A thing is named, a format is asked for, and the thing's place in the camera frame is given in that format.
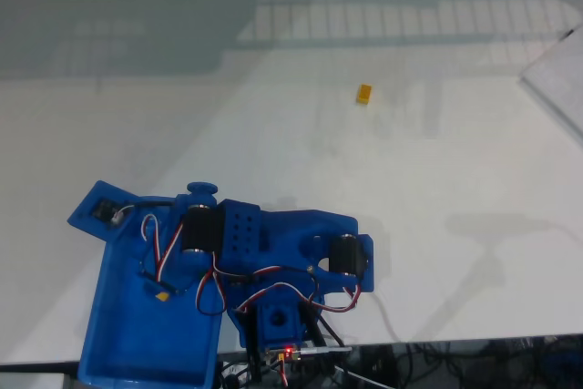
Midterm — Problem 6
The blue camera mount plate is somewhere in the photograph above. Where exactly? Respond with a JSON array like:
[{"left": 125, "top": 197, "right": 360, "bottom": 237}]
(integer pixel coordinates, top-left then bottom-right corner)
[{"left": 66, "top": 179, "right": 136, "bottom": 245}]

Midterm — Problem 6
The blue plastic bin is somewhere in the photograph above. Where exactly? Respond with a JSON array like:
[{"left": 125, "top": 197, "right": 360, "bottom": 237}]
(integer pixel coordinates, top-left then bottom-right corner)
[{"left": 76, "top": 206, "right": 225, "bottom": 389}]

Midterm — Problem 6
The black cable tangle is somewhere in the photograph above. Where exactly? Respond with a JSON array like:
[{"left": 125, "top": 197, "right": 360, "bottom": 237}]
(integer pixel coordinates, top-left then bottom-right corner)
[{"left": 332, "top": 337, "right": 583, "bottom": 389}]

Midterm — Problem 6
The white board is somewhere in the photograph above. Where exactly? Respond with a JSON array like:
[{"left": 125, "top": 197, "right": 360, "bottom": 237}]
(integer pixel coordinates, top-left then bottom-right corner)
[{"left": 518, "top": 24, "right": 583, "bottom": 145}]

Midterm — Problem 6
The controller board red light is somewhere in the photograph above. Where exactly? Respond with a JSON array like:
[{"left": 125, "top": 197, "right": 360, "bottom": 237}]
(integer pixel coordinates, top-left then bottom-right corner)
[{"left": 265, "top": 345, "right": 305, "bottom": 363}]

